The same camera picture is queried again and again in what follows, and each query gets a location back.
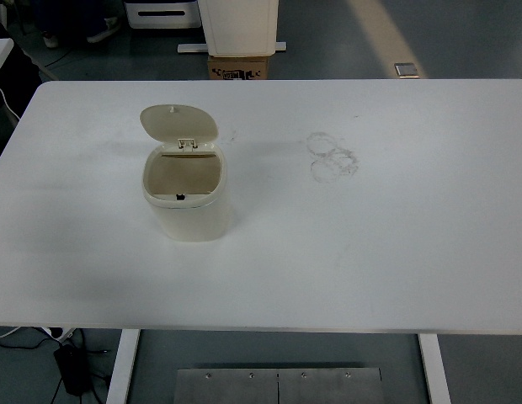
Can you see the cream desktop trash can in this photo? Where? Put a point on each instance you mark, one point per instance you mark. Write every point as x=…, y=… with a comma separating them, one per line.
x=185, y=177

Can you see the white table leg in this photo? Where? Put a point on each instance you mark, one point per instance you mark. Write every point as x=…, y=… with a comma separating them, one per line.
x=434, y=369
x=123, y=367

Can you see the white appliance with slot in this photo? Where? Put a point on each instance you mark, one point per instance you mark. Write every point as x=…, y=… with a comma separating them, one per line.
x=163, y=14

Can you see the large white bin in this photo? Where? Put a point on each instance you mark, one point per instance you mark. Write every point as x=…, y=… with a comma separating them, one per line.
x=240, y=28

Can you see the white power strip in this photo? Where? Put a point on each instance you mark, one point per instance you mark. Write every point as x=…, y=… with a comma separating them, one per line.
x=59, y=333

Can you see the cardboard box with print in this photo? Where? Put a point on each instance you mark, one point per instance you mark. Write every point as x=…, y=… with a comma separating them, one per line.
x=238, y=68

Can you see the metal base plate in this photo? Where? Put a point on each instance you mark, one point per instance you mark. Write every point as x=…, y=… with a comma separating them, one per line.
x=314, y=385

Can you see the left white table leg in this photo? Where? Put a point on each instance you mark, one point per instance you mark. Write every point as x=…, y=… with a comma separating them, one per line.
x=123, y=367

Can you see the grey floor socket plate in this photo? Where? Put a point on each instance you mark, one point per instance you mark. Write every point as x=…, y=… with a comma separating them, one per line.
x=406, y=70

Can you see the white sneaker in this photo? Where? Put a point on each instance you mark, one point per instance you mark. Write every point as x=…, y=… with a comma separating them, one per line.
x=112, y=26

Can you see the black power adapter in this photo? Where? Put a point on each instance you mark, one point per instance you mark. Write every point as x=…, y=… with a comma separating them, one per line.
x=73, y=367

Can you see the right white table leg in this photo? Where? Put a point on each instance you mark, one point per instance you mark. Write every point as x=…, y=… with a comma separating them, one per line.
x=434, y=369

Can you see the white table foot bar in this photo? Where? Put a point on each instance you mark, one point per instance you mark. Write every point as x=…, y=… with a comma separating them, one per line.
x=280, y=46

